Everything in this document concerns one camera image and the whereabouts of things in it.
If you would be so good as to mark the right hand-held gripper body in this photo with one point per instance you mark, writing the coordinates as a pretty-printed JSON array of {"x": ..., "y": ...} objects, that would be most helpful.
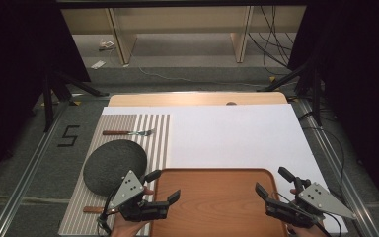
[{"x": 322, "y": 199}]

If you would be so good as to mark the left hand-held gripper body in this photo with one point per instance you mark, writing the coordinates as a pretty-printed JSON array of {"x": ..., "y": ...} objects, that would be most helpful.
[{"x": 130, "y": 188}]

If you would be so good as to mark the person's right hand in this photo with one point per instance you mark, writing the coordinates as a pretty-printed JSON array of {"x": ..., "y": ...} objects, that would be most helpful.
[{"x": 304, "y": 231}]

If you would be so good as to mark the dark grey round plate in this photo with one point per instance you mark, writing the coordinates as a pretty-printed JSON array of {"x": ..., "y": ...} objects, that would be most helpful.
[{"x": 113, "y": 166}]

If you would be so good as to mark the striped beige placemat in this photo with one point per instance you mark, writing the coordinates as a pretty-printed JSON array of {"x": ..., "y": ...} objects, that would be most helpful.
[{"x": 89, "y": 197}]

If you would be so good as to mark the brown wooden tray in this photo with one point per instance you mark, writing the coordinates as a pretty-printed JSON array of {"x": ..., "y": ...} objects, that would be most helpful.
[{"x": 215, "y": 204}]

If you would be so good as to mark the white board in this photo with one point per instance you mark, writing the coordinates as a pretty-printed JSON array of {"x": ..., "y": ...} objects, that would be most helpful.
[{"x": 237, "y": 138}]

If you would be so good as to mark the light wooden table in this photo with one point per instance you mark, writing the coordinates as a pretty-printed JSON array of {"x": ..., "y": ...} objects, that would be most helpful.
[{"x": 194, "y": 98}]

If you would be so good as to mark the small dark round object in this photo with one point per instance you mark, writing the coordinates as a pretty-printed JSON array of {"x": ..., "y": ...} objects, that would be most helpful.
[{"x": 231, "y": 103}]

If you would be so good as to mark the black metal stand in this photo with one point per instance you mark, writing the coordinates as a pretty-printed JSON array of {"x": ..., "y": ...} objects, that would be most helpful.
[
  {"x": 49, "y": 98},
  {"x": 309, "y": 85}
]

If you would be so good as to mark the black curtain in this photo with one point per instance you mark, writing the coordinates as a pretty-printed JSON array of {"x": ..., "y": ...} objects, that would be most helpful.
[
  {"x": 358, "y": 82},
  {"x": 13, "y": 65}
]

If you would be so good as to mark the flat white paper strip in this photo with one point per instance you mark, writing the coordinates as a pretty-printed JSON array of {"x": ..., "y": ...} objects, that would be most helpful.
[{"x": 98, "y": 64}]

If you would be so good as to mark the crumpled white paper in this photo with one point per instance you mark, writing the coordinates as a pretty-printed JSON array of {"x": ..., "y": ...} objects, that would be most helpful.
[{"x": 107, "y": 45}]

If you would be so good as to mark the beige desk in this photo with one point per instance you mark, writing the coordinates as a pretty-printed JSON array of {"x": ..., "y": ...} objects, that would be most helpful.
[{"x": 177, "y": 19}]

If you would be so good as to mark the metal floor rail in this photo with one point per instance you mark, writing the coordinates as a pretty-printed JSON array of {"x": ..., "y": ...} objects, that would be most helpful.
[
  {"x": 339, "y": 177},
  {"x": 23, "y": 184}
]

